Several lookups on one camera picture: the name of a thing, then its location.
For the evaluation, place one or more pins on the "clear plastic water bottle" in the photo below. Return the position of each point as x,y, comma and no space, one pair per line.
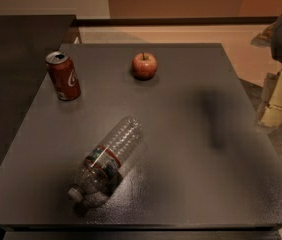
97,176

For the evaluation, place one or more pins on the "red cola can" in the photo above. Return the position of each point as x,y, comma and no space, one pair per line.
62,72

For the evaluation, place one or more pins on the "red apple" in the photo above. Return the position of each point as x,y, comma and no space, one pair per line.
144,66

